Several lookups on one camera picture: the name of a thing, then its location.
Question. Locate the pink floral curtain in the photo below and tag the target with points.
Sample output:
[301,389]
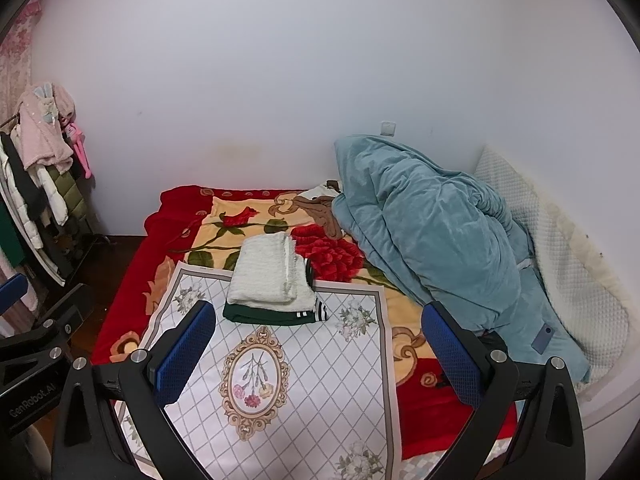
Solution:
[15,45]

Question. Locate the white wall socket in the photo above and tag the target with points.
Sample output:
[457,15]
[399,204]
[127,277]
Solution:
[388,128]

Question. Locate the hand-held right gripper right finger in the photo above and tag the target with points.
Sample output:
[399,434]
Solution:
[452,355]

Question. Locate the white fluffy sweater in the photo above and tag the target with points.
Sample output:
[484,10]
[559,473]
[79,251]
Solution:
[265,270]

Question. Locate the brown cloth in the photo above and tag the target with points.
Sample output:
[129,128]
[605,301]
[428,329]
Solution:
[320,212]

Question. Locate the pink fleece garment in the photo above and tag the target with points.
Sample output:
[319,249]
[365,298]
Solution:
[40,125]

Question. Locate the red floral blanket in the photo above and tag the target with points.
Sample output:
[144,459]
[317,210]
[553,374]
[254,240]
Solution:
[130,280]

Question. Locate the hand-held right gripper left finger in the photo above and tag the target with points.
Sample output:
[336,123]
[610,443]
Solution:
[185,350]

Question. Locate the blue phone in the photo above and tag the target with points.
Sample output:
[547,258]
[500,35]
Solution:
[542,338]

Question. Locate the white diamond-pattern floral mat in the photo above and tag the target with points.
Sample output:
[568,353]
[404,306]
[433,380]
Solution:
[310,360]

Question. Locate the bright pink hanging item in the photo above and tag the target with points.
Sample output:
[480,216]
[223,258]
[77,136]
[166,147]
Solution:
[81,152]

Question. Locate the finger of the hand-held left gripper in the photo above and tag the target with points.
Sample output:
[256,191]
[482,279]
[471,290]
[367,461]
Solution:
[72,310]
[12,295]

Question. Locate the checkered bed sheet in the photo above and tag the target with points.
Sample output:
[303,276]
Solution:
[450,465]

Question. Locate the olive puffer vest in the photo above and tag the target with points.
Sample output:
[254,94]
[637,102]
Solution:
[65,192]

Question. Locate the teal quilt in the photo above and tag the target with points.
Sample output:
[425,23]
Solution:
[425,220]

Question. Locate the white quilted pad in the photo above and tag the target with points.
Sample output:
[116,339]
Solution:
[565,270]

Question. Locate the black hanging garment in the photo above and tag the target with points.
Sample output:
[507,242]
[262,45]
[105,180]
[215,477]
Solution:
[22,180]

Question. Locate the white puffer jacket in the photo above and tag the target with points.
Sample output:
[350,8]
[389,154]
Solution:
[27,215]

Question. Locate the dark green hanging garment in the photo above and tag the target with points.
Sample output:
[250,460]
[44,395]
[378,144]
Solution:
[6,232]

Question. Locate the green striped-trim sweater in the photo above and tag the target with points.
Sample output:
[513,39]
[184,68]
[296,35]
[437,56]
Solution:
[260,316]

